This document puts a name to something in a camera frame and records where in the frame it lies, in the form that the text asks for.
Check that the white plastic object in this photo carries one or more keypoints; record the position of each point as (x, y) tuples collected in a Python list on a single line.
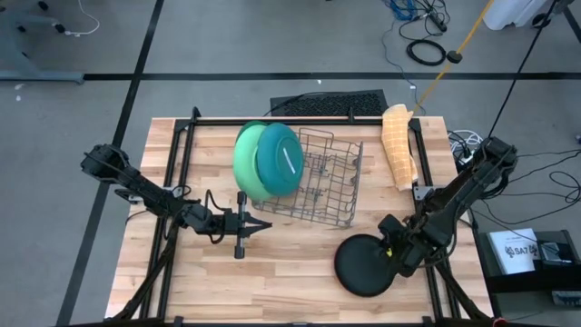
[(513, 13)]

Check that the black side shelf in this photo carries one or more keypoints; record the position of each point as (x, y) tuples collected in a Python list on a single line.
[(522, 284)]

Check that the light green plate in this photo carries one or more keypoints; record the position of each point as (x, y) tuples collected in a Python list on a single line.
[(245, 168)]

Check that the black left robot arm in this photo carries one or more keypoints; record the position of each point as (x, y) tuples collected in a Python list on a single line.
[(145, 193)]

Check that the black aluminium table frame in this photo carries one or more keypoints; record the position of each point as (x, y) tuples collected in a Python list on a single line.
[(295, 121)]

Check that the black plate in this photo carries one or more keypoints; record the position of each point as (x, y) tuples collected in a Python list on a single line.
[(358, 265)]

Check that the black round puck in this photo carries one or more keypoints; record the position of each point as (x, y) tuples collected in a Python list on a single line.
[(454, 57)]

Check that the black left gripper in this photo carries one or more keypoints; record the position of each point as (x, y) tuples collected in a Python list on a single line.
[(240, 224)]

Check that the black keyboard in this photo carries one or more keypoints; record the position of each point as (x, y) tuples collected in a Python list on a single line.
[(331, 104)]

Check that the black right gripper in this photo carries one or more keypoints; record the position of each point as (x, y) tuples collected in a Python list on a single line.
[(401, 245)]

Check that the yellow checked towel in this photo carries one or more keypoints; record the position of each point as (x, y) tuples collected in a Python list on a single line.
[(397, 145)]

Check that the black device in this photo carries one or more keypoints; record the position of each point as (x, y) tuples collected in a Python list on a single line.
[(551, 252)]

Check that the silver mounting bracket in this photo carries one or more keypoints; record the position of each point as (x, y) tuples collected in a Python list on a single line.
[(421, 194), (125, 196)]

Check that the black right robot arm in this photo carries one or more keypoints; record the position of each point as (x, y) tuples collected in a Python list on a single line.
[(458, 195)]

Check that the black caster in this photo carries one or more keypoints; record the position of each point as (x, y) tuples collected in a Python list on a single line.
[(43, 5), (60, 27)]

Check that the teal plate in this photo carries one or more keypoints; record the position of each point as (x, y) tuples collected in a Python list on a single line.
[(277, 159)]

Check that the black power strip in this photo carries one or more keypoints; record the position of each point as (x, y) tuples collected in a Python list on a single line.
[(438, 22)]

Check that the grey desk base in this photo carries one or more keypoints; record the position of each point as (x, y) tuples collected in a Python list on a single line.
[(45, 77)]

